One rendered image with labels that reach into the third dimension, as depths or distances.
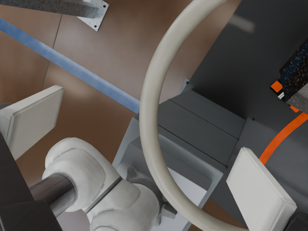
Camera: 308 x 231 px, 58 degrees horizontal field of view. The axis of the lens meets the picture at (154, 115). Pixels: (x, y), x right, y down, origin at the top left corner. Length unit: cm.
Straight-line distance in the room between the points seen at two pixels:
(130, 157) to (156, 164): 55
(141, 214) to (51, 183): 28
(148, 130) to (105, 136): 173
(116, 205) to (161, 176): 38
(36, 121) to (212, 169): 89
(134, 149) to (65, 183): 31
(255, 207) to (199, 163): 86
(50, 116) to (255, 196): 13
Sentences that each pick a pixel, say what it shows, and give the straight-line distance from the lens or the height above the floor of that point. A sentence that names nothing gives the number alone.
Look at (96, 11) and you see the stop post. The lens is 207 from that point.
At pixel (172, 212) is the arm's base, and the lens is 101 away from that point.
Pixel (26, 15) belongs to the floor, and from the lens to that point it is 251.
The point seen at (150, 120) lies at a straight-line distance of 44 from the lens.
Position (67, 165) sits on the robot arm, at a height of 116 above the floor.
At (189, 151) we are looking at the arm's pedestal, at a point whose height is 80.
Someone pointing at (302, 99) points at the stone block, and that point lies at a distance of 107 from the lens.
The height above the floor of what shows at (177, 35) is 132.
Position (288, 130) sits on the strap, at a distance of 176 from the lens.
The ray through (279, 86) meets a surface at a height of 3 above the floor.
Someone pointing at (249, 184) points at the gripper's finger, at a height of 155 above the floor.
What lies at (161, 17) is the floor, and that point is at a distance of 186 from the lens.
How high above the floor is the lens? 172
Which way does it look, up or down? 63 degrees down
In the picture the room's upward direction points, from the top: 119 degrees counter-clockwise
